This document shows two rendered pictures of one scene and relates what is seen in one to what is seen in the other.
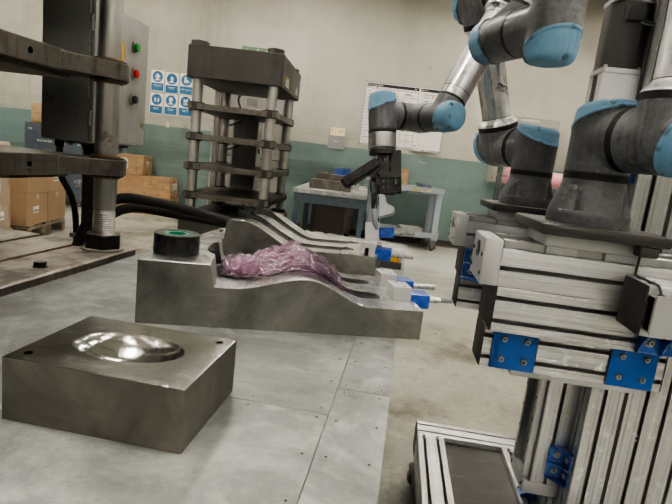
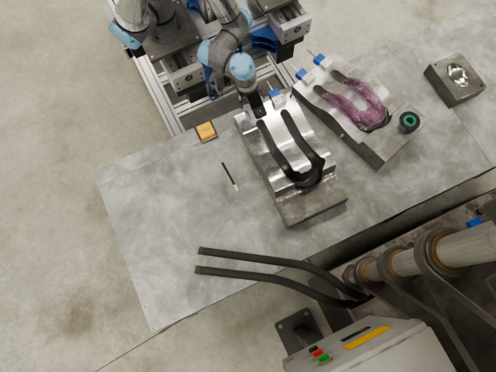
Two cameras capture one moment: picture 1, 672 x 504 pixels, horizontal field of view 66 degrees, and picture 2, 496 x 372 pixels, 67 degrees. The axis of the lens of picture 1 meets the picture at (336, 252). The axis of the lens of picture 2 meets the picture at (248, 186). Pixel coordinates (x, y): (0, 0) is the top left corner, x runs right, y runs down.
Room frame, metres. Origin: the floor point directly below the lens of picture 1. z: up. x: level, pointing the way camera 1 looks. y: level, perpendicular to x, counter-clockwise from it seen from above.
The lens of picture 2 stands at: (1.76, 0.53, 2.26)
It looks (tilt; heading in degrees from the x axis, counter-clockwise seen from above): 73 degrees down; 242
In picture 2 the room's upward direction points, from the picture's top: 5 degrees counter-clockwise
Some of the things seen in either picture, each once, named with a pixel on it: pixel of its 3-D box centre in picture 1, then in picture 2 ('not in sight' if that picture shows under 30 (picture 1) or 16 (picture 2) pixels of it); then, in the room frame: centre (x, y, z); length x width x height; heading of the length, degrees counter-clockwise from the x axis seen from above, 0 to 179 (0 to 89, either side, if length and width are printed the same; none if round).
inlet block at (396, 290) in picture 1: (421, 299); (318, 58); (0.99, -0.18, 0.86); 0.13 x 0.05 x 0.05; 100
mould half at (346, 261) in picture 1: (286, 244); (289, 156); (1.35, 0.13, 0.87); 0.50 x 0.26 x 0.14; 82
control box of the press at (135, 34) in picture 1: (92, 245); (321, 349); (1.66, 0.80, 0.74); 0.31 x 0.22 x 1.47; 172
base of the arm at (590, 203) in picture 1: (590, 198); not in sight; (1.01, -0.48, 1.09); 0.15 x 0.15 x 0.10
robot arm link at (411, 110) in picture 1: (417, 118); (218, 52); (1.45, -0.18, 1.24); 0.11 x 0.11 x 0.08; 28
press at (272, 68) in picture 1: (245, 155); not in sight; (5.83, 1.13, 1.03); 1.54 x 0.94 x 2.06; 178
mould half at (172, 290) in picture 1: (283, 282); (356, 105); (0.99, 0.10, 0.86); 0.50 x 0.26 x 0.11; 100
